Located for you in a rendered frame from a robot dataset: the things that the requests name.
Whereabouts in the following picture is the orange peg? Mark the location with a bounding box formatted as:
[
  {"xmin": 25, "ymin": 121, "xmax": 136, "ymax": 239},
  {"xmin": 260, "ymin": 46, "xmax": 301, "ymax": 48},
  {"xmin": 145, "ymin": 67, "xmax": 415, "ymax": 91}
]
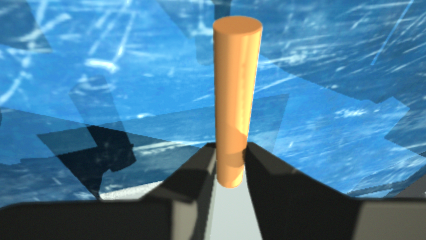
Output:
[{"xmin": 213, "ymin": 16, "xmax": 262, "ymax": 188}]

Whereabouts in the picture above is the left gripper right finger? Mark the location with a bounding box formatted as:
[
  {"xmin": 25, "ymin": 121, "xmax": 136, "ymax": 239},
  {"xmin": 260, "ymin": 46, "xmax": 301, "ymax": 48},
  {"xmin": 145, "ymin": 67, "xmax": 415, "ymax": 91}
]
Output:
[{"xmin": 244, "ymin": 142, "xmax": 426, "ymax": 240}]

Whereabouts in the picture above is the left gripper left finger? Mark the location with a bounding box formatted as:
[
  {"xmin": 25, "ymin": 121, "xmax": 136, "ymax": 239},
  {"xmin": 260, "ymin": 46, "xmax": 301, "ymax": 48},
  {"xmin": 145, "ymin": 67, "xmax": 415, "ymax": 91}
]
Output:
[{"xmin": 0, "ymin": 142, "xmax": 217, "ymax": 240}]

